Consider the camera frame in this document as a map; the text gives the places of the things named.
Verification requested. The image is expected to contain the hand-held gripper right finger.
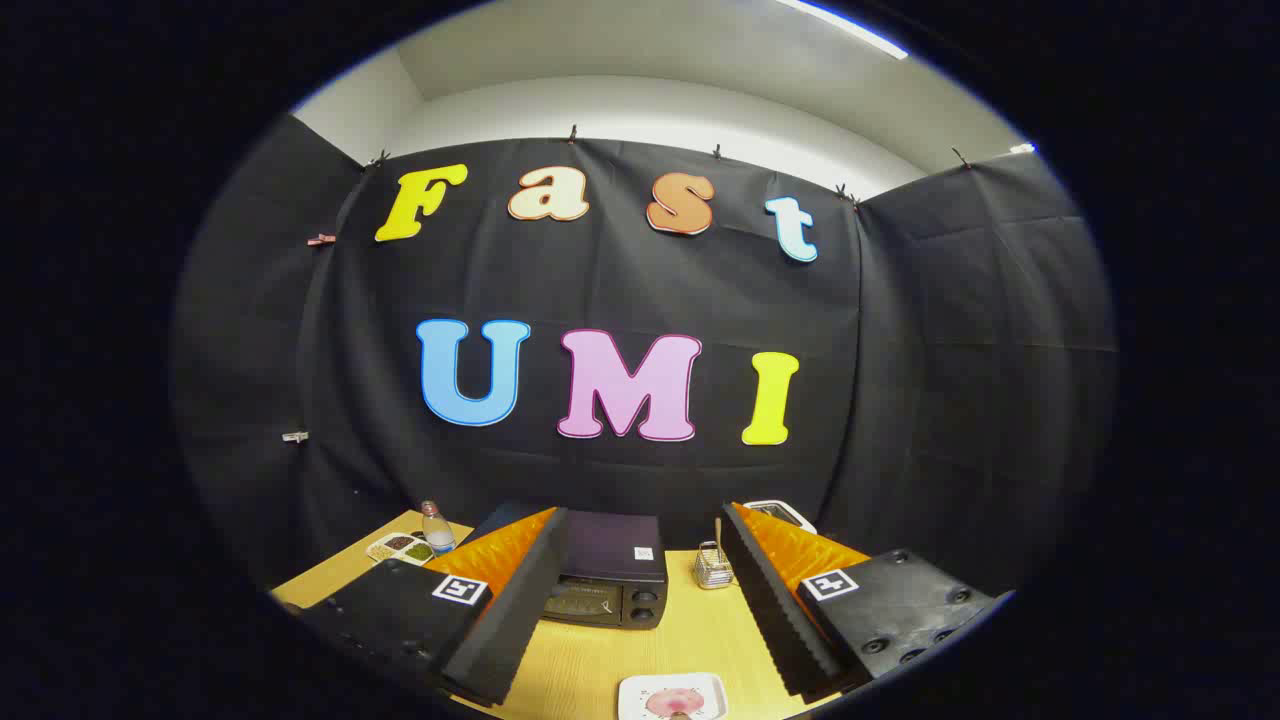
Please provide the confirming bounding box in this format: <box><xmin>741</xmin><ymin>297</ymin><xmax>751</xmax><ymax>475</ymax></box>
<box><xmin>720</xmin><ymin>502</ymin><xmax>1001</xmax><ymax>704</ymax></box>

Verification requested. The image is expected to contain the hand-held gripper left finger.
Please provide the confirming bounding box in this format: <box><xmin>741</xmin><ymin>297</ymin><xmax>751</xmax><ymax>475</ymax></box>
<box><xmin>298</xmin><ymin>507</ymin><xmax>569</xmax><ymax>707</ymax></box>

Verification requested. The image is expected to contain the pink round food slice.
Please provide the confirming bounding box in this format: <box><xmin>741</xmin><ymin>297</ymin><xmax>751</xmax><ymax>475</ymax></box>
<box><xmin>645</xmin><ymin>688</ymin><xmax>707</xmax><ymax>720</ymax></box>

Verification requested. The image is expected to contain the black toaster oven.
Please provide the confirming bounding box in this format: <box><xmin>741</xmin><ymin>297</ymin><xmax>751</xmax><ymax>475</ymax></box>
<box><xmin>462</xmin><ymin>500</ymin><xmax>669</xmax><ymax>630</ymax></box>

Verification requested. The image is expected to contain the white square plate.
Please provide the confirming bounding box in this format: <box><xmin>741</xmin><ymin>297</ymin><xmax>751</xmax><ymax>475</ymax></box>
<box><xmin>618</xmin><ymin>672</ymin><xmax>729</xmax><ymax>720</ymax></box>

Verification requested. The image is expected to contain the white bread toaster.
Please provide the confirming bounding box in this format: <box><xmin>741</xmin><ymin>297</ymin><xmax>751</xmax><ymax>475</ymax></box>
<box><xmin>742</xmin><ymin>499</ymin><xmax>818</xmax><ymax>536</ymax></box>

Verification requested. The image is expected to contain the clear plastic water bottle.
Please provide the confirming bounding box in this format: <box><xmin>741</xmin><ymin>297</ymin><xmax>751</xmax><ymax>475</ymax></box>
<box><xmin>421</xmin><ymin>500</ymin><xmax>457</xmax><ymax>554</ymax></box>

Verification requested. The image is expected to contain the white divided snack tray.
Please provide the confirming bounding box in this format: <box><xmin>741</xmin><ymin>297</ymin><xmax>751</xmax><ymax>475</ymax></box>
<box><xmin>366</xmin><ymin>532</ymin><xmax>436</xmax><ymax>567</ymax></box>

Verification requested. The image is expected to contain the black backdrop cloth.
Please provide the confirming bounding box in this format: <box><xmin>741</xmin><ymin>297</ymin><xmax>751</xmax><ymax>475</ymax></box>
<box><xmin>170</xmin><ymin>112</ymin><xmax>1119</xmax><ymax>601</ymax></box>

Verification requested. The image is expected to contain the metal wire basket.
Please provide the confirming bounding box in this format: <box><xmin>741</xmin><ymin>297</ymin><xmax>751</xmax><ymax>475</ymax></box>
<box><xmin>694</xmin><ymin>541</ymin><xmax>736</xmax><ymax>590</ymax></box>

